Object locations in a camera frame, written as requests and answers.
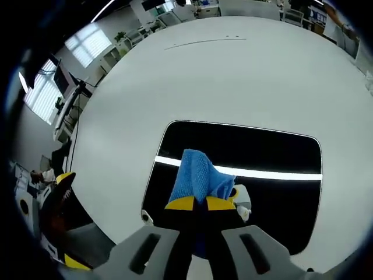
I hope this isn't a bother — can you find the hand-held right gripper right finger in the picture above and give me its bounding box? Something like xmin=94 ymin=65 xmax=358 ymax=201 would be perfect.
xmin=203 ymin=195 xmax=325 ymax=280

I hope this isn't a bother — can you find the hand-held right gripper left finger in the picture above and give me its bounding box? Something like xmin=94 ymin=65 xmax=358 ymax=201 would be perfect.
xmin=96 ymin=195 xmax=199 ymax=280

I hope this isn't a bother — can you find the blue cleaning cloth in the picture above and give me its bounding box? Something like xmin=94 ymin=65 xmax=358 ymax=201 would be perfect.
xmin=168 ymin=148 xmax=237 ymax=204

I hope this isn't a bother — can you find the black mirror with white frame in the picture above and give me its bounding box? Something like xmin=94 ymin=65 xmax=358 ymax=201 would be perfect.
xmin=140 ymin=120 xmax=325 ymax=258

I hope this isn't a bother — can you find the white side desk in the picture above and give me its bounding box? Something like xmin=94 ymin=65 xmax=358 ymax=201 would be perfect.
xmin=52 ymin=83 xmax=86 ymax=143

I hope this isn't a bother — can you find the window with white blinds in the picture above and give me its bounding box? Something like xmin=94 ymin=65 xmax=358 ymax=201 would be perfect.
xmin=22 ymin=59 xmax=66 ymax=125
xmin=64 ymin=22 xmax=113 ymax=69

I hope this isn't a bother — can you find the white computer monitor back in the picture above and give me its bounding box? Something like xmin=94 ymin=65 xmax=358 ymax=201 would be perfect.
xmin=353 ymin=39 xmax=373 ymax=97

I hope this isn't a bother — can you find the black cable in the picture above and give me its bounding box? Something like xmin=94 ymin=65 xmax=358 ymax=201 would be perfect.
xmin=67 ymin=94 xmax=84 ymax=173

